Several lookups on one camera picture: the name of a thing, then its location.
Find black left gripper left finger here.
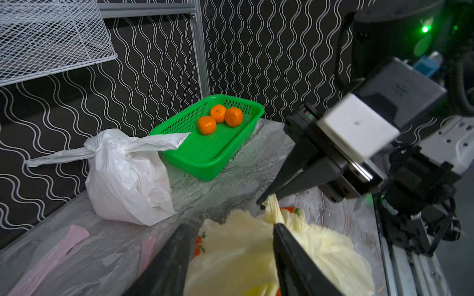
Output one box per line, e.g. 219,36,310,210
123,224,198,296

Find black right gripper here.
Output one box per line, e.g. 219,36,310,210
256,102,387,205

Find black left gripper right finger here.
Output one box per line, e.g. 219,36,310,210
273,223,342,296

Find orange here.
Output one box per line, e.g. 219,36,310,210
196,116,217,136
210,104,227,124
225,107,243,128
280,207,298,214

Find yellow plastic bag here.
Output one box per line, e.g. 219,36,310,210
184,195,375,296

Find white plastic bag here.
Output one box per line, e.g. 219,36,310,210
26,129,189,226

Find pink plastic bag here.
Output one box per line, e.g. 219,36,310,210
1,221,152,296

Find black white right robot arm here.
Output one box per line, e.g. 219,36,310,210
258,1,474,256

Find green plastic basket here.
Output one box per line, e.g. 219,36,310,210
149,94,264,181

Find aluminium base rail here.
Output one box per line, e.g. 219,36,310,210
373,194,452,296

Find aluminium corner post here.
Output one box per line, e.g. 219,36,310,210
188,0,211,98

